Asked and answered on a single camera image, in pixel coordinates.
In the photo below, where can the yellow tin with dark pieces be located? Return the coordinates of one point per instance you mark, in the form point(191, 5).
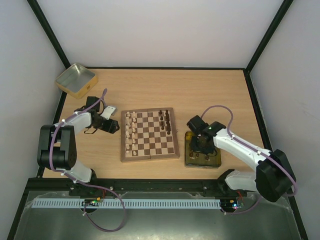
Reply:
point(197, 159)

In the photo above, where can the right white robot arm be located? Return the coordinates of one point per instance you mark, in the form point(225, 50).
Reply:
point(269, 177)

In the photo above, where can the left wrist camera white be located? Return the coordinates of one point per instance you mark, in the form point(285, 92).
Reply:
point(108, 112)

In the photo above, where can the dark chess pieces row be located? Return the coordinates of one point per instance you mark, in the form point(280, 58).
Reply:
point(165, 121)

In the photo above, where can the empty yellow tin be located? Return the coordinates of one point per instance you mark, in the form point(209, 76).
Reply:
point(76, 80)

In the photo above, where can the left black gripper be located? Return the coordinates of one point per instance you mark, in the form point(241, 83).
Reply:
point(110, 127)

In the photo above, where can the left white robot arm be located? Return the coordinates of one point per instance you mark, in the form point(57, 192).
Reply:
point(57, 149)

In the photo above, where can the grey slotted cable duct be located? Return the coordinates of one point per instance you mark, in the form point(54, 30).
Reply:
point(73, 203)

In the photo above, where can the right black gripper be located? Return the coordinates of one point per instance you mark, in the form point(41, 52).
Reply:
point(201, 146)

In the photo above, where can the wooden chess board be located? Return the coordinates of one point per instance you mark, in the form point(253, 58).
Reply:
point(142, 139)

